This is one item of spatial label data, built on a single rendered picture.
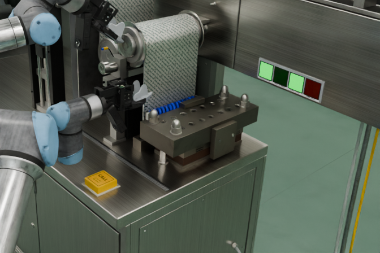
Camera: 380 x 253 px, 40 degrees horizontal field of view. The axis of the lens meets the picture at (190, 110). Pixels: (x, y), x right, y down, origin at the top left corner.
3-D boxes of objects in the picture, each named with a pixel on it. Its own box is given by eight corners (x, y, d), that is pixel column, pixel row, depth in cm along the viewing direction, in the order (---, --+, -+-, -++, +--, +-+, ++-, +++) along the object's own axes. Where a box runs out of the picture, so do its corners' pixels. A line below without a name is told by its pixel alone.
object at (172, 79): (142, 116, 173) (143, 63, 165) (193, 98, 189) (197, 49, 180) (143, 116, 173) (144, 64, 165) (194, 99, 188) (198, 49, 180)
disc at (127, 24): (116, 59, 174) (116, 16, 168) (117, 58, 175) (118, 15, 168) (144, 74, 165) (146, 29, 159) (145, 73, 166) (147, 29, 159)
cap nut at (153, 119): (145, 121, 167) (145, 108, 166) (154, 118, 170) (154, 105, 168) (152, 125, 165) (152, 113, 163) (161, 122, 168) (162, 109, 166)
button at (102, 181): (84, 184, 157) (83, 177, 156) (103, 176, 161) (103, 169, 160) (98, 195, 152) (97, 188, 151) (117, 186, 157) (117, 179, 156)
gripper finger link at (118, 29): (135, 31, 163) (116, 16, 156) (126, 47, 163) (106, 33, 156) (130, 29, 165) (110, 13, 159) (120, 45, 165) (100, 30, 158)
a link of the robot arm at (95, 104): (92, 125, 154) (76, 114, 159) (104, 120, 157) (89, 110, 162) (91, 101, 151) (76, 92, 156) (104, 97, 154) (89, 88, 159)
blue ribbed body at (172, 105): (145, 118, 174) (146, 109, 172) (192, 101, 188) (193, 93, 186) (152, 122, 172) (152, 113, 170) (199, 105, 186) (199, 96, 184)
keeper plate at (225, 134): (209, 157, 173) (211, 127, 168) (229, 148, 180) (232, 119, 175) (214, 160, 172) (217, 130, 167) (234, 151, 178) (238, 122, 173)
